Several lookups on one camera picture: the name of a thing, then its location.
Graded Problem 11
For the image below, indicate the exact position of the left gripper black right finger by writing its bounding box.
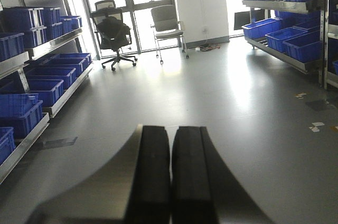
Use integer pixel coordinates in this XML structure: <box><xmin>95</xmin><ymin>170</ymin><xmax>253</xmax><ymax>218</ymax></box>
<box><xmin>171</xmin><ymin>126</ymin><xmax>277</xmax><ymax>224</ymax></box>

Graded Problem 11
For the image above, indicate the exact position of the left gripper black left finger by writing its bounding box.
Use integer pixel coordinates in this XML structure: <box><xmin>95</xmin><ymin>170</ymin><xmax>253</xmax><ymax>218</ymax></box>
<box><xmin>26</xmin><ymin>125</ymin><xmax>171</xmax><ymax>223</ymax></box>

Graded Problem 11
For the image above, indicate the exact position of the left steel shelf rack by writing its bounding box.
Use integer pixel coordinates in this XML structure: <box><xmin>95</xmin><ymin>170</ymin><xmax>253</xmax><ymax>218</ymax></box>
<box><xmin>1</xmin><ymin>0</ymin><xmax>93</xmax><ymax>182</ymax></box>

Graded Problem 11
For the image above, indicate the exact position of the steel shelf rack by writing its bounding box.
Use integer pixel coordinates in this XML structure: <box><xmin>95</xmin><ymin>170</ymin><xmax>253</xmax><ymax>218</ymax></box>
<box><xmin>242</xmin><ymin>0</ymin><xmax>337</xmax><ymax>88</ymax></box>
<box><xmin>1</xmin><ymin>0</ymin><xmax>93</xmax><ymax>182</ymax></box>

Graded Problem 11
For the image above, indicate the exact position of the right steel shelf rack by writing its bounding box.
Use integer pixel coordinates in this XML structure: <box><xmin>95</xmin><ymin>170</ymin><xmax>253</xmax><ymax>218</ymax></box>
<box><xmin>242</xmin><ymin>0</ymin><xmax>337</xmax><ymax>88</ymax></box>

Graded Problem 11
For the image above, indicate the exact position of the black mesh office chair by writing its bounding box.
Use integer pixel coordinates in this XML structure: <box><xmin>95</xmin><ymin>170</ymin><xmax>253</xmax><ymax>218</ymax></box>
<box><xmin>90</xmin><ymin>0</ymin><xmax>137</xmax><ymax>71</ymax></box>

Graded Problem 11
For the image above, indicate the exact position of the grey folding chair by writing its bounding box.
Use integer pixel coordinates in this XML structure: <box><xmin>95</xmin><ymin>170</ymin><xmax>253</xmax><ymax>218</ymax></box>
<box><xmin>151</xmin><ymin>5</ymin><xmax>190</xmax><ymax>65</ymax></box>

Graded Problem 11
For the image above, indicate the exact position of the black monitor by window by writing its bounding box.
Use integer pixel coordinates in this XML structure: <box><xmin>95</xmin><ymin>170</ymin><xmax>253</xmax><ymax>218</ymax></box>
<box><xmin>233</xmin><ymin>11</ymin><xmax>251</xmax><ymax>30</ymax></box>

